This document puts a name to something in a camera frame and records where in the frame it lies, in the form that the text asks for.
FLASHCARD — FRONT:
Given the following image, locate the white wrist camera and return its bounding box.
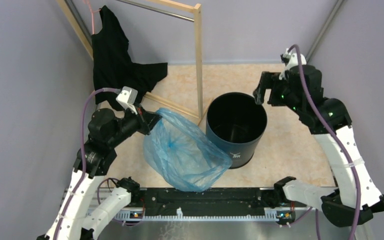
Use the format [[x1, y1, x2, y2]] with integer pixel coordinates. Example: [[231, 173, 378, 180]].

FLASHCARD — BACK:
[[116, 86, 138, 115], [278, 48, 307, 80]]

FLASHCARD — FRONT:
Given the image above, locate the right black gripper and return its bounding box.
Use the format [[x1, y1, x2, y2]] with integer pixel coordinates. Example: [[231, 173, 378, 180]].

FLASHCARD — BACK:
[[252, 71, 302, 115]]

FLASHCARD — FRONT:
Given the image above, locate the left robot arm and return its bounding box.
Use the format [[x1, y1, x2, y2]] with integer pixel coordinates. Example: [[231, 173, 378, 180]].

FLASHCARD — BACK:
[[38, 106, 162, 240]]

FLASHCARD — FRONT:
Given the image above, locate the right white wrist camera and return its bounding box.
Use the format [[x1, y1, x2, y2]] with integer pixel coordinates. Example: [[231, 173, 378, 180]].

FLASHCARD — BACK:
[[278, 48, 307, 80]]

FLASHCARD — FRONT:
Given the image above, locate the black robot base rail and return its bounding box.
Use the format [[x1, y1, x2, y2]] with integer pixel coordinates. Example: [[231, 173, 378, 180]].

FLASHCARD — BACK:
[[116, 187, 307, 223]]

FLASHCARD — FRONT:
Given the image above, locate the blue plastic trash bag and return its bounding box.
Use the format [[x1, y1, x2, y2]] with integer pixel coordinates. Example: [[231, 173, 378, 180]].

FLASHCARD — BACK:
[[143, 108, 233, 192]]

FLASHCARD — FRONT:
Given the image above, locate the pink clothes hanger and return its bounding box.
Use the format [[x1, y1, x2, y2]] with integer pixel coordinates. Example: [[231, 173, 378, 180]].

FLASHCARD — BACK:
[[82, 0, 101, 35]]

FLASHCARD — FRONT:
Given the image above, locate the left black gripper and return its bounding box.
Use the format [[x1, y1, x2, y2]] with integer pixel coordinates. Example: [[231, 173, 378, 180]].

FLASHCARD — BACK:
[[108, 101, 163, 147]]

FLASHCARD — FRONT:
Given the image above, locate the wooden clothes rack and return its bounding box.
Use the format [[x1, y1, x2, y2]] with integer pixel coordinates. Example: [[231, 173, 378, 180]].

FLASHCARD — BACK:
[[56, 0, 208, 126]]

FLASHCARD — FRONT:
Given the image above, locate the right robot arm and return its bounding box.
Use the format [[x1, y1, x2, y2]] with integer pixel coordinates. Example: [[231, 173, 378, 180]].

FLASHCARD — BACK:
[[253, 65, 384, 228]]

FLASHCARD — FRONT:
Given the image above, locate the black t-shirt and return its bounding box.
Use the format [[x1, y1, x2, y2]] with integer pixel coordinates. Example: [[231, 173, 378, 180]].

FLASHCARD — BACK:
[[91, 5, 168, 104]]

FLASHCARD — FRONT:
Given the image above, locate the dark grey trash bin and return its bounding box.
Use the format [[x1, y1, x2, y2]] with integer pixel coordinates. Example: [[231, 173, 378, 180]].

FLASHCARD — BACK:
[[205, 92, 268, 169]]

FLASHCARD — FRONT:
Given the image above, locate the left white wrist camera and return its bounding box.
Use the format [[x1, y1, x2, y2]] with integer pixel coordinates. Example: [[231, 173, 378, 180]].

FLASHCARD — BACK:
[[116, 86, 138, 115]]

